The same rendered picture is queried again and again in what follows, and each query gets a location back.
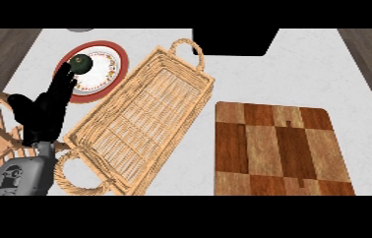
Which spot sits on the grey round object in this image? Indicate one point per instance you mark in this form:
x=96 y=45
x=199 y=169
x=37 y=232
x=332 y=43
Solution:
x=78 y=30

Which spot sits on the dark green round vegetable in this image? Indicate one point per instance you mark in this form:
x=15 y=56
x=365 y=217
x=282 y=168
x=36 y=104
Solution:
x=81 y=63

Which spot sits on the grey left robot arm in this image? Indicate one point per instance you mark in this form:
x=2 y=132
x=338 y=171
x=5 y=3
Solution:
x=27 y=173

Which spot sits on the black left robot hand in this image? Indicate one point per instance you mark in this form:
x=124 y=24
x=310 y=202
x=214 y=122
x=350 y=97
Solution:
x=44 y=117

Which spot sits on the white plate with red rim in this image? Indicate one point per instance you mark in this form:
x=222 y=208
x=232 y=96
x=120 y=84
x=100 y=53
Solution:
x=99 y=74

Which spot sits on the black appliance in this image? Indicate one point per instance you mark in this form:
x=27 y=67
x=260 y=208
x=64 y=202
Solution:
x=235 y=42

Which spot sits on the checkered wooden cutting board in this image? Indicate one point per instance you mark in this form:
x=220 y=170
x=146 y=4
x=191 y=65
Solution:
x=281 y=150

